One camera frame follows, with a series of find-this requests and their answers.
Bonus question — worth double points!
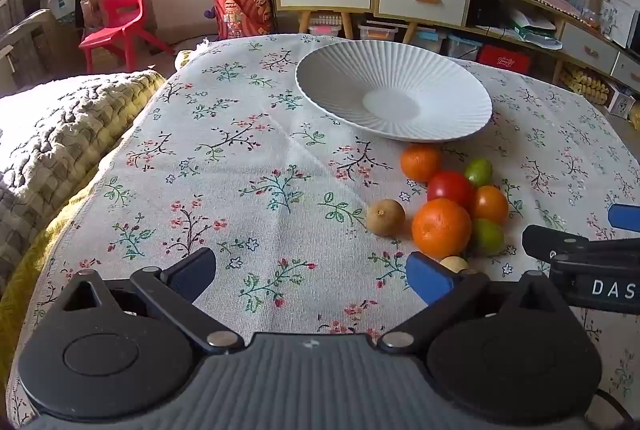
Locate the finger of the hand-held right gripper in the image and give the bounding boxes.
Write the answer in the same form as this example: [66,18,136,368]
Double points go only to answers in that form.
[521,224,640,261]
[607,203,640,234]

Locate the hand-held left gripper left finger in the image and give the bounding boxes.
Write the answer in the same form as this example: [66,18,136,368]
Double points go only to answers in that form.
[60,247,246,355]

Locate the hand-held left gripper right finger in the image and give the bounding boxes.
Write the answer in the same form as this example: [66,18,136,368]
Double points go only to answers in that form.
[377,251,576,354]

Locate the tan round fruit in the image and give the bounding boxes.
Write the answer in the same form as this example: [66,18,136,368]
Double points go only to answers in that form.
[365,199,406,237]
[440,256,471,274]

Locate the large orange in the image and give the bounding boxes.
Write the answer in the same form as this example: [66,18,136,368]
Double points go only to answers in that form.
[411,199,473,259]

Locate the green lime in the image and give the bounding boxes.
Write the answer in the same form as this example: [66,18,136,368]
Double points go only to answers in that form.
[470,219,506,257]
[464,159,493,187]

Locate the small smooth tangerine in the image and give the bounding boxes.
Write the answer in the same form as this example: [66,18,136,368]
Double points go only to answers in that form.
[470,185,510,225]

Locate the red tomato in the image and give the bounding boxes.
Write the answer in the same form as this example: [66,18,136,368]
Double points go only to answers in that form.
[426,170,475,211]

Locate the medium orange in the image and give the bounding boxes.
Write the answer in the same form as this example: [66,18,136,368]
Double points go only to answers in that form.
[400,143,444,183]

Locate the white ribbed plate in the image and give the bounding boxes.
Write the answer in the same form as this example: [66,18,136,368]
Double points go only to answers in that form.
[295,41,494,143]

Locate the floral tablecloth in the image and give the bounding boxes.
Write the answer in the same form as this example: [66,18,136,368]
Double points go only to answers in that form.
[5,33,640,428]

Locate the row of yellow bottles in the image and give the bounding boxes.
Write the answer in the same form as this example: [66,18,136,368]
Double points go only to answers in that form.
[559,63,612,107]

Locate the white bench drawer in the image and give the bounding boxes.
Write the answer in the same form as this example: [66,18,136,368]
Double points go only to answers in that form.
[560,21,621,74]
[611,53,640,92]

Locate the yellow bedsheet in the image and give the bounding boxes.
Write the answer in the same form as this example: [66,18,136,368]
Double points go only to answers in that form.
[0,183,106,386]

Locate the red flat box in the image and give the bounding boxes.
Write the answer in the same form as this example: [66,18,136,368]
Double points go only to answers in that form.
[476,44,532,74]

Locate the beige knit blanket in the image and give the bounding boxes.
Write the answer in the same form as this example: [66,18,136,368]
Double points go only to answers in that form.
[0,70,167,296]

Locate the blue lidded storage bin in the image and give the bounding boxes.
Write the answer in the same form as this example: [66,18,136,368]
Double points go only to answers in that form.
[446,34,482,61]
[414,28,448,54]

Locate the green white papers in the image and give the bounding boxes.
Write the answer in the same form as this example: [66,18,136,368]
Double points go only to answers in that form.
[500,8,564,50]

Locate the long wooden bench cabinet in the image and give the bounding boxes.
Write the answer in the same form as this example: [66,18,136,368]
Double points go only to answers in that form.
[469,0,640,107]

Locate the black device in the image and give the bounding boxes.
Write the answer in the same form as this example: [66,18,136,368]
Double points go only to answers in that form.
[470,0,512,29]

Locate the clear bin with orange latch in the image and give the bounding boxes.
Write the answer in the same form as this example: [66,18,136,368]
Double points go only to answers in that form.
[358,23,402,42]

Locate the red printed bucket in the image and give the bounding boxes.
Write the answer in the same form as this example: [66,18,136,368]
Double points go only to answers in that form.
[210,0,275,41]

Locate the red plastic chair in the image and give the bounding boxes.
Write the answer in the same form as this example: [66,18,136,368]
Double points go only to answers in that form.
[78,0,176,74]

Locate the black cable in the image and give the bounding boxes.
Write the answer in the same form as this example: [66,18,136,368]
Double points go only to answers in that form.
[594,389,632,423]

